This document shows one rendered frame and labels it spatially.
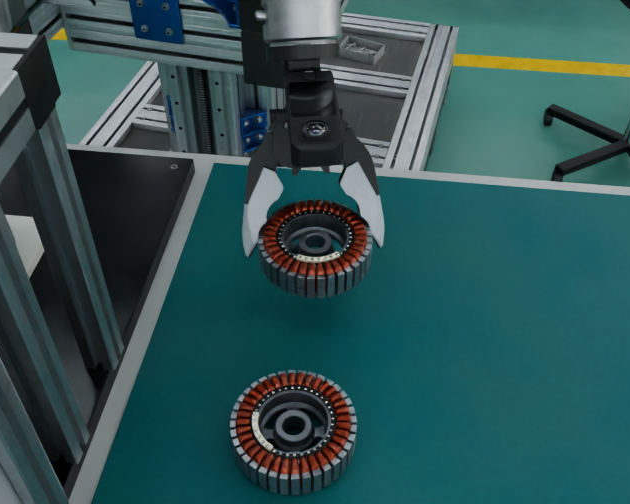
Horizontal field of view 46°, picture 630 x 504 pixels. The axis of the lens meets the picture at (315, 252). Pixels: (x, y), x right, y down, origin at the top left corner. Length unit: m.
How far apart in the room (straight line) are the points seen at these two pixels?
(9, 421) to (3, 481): 0.05
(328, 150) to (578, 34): 2.42
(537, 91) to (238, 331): 1.98
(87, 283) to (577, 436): 0.46
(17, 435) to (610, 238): 0.68
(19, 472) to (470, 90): 2.20
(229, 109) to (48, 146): 0.98
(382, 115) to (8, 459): 1.64
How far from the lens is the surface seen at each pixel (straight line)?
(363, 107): 2.08
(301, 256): 0.71
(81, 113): 2.53
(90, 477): 0.72
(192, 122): 1.58
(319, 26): 0.71
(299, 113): 0.67
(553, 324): 0.83
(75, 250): 0.64
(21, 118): 0.51
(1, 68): 0.51
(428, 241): 0.89
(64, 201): 0.61
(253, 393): 0.69
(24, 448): 0.58
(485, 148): 2.33
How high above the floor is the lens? 1.36
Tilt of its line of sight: 44 degrees down
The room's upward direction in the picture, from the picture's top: straight up
